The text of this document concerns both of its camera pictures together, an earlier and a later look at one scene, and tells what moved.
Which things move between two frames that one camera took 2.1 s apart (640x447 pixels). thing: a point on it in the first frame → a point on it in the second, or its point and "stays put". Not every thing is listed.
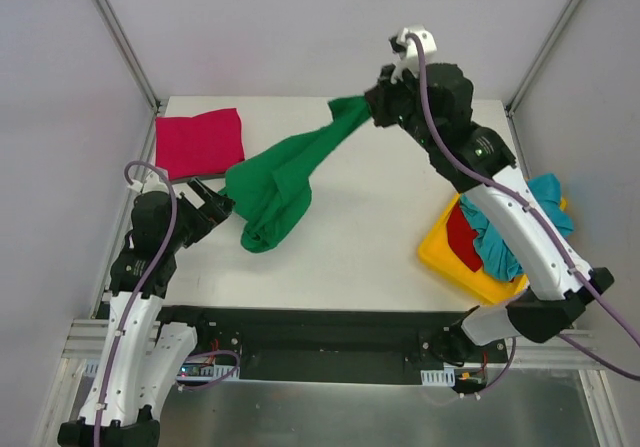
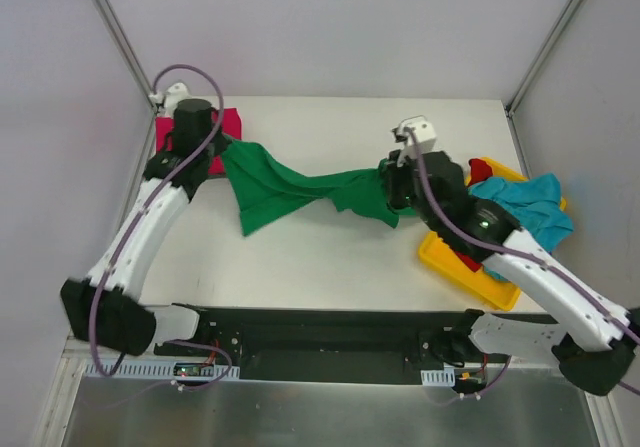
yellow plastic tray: x=436 y=251 stays put
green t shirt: x=270 y=190 → x=265 y=187
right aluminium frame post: x=513 y=101 stays put
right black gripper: x=382 y=104 → x=392 y=182
